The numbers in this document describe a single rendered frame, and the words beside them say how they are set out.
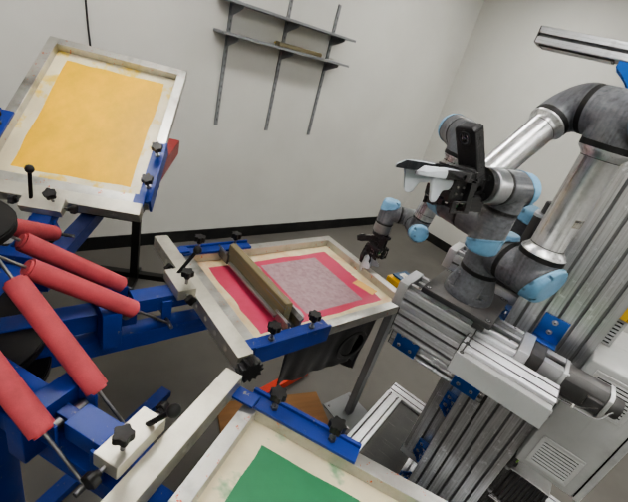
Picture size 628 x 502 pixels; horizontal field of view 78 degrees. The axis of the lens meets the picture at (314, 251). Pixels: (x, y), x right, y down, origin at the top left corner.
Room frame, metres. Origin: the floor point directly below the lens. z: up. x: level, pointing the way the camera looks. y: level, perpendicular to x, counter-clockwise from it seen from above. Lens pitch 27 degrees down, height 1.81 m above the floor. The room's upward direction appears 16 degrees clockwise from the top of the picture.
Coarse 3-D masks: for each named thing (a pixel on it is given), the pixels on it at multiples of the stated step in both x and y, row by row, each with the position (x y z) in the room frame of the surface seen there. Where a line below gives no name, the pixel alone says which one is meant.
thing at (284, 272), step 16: (304, 256) 1.61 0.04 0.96; (320, 256) 1.66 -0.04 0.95; (224, 272) 1.29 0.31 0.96; (272, 272) 1.39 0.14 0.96; (288, 272) 1.43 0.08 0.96; (304, 272) 1.47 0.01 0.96; (320, 272) 1.51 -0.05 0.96; (336, 272) 1.55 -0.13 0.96; (224, 288) 1.19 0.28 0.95; (240, 288) 1.22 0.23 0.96
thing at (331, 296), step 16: (288, 288) 1.31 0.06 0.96; (304, 288) 1.35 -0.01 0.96; (320, 288) 1.38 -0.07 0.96; (336, 288) 1.42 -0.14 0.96; (352, 288) 1.45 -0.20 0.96; (240, 304) 1.12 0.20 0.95; (256, 304) 1.15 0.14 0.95; (304, 304) 1.24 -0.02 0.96; (320, 304) 1.27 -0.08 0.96; (336, 304) 1.30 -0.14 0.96; (352, 304) 1.33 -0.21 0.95; (256, 320) 1.06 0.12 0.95; (272, 320) 1.09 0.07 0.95; (304, 320) 1.14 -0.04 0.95
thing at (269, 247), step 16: (288, 240) 1.66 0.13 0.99; (304, 240) 1.71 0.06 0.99; (320, 240) 1.76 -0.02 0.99; (208, 256) 1.34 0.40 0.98; (352, 256) 1.69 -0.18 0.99; (368, 272) 1.58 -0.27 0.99; (208, 288) 1.11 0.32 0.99; (384, 288) 1.50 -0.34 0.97; (224, 304) 1.05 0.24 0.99; (384, 304) 1.34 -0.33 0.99; (240, 320) 1.00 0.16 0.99; (336, 320) 1.15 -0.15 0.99; (352, 320) 1.17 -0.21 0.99; (368, 320) 1.24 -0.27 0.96
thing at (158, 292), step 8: (144, 288) 0.95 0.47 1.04; (152, 288) 0.96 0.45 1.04; (160, 288) 0.97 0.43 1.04; (168, 288) 0.99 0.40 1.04; (136, 296) 0.91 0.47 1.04; (144, 296) 0.92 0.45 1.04; (152, 296) 0.93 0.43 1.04; (160, 296) 0.94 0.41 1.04; (168, 296) 0.95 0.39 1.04; (144, 304) 0.90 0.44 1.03; (152, 304) 0.92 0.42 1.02; (160, 304) 0.94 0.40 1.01; (176, 304) 0.97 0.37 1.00; (184, 304) 0.99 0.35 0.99
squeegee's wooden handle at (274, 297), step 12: (228, 252) 1.34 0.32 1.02; (240, 252) 1.30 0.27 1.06; (240, 264) 1.27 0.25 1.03; (252, 264) 1.24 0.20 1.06; (252, 276) 1.20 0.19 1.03; (264, 276) 1.18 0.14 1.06; (264, 288) 1.15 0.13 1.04; (276, 288) 1.13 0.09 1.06; (276, 300) 1.09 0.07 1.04; (288, 300) 1.08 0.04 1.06; (276, 312) 1.08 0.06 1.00; (288, 312) 1.07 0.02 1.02
